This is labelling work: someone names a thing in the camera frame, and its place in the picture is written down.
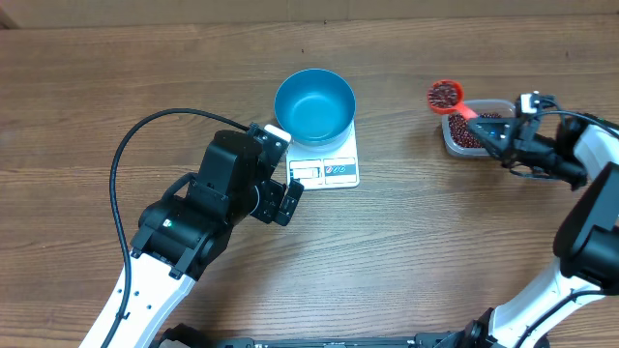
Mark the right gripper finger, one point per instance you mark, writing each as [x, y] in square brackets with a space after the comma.
[490, 127]
[495, 143]

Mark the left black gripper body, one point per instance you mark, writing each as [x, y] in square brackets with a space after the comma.
[269, 201]

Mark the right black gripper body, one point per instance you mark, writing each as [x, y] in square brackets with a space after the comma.
[530, 150]

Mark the red measuring scoop blue handle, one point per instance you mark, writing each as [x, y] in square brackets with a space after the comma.
[445, 97]

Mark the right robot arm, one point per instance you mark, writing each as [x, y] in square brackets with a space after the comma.
[584, 152]

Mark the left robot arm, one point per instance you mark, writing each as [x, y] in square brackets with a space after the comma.
[189, 227]

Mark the white kitchen scale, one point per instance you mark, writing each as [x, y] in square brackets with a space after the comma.
[330, 166]

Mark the blue bowl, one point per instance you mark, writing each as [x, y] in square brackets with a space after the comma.
[317, 107]

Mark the clear plastic container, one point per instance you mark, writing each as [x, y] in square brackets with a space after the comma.
[502, 107]

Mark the red beans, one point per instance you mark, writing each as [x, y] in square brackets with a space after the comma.
[460, 133]

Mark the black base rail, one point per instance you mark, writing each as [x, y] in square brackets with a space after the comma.
[183, 336]

